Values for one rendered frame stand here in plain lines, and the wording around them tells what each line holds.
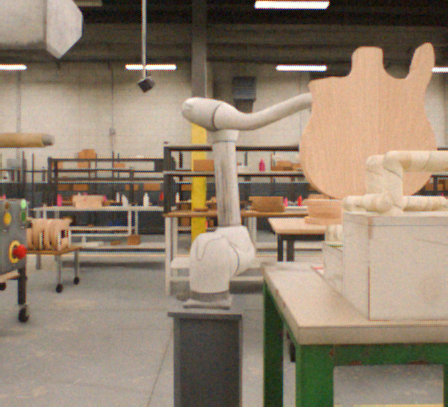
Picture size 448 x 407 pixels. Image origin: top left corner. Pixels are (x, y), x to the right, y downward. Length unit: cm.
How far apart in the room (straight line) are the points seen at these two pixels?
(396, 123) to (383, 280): 52
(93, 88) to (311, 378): 1232
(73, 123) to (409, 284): 1230
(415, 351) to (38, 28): 83
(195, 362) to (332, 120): 100
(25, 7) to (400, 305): 81
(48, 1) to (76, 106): 1202
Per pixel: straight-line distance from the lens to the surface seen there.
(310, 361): 71
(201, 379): 162
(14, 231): 124
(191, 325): 155
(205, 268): 153
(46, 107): 1313
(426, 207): 92
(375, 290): 71
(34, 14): 81
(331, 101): 107
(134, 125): 1225
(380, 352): 74
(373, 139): 109
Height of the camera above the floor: 114
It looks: 1 degrees up
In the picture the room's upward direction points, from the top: straight up
